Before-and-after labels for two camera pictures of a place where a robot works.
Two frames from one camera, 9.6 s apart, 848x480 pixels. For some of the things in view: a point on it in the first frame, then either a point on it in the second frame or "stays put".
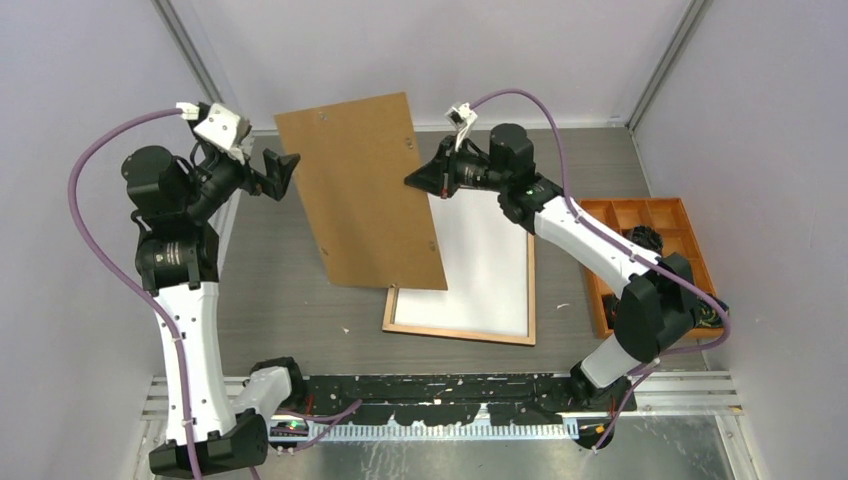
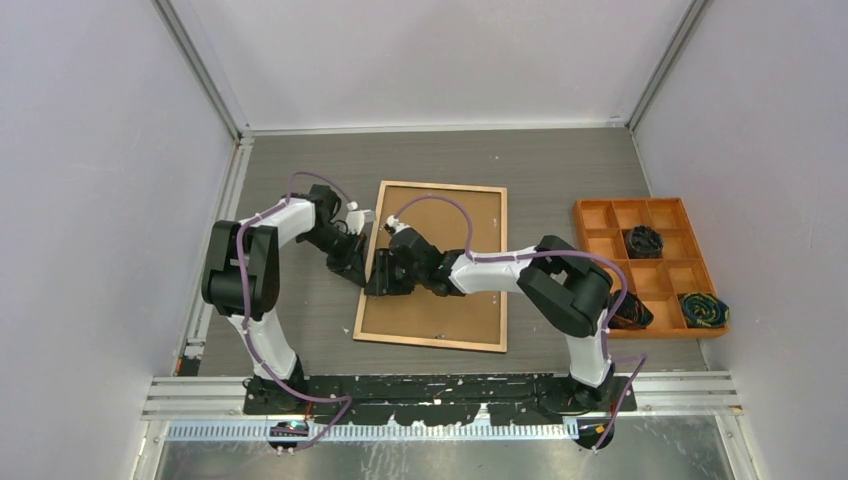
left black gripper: [277, 172] to [352, 264]
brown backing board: [371, 228] to [474, 318]
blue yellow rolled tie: [705, 314] stays put
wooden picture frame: [530, 340] to [357, 333]
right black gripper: [431, 176] to [382, 282]
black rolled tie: [647, 237] stays put
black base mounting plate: [457, 400] stays put
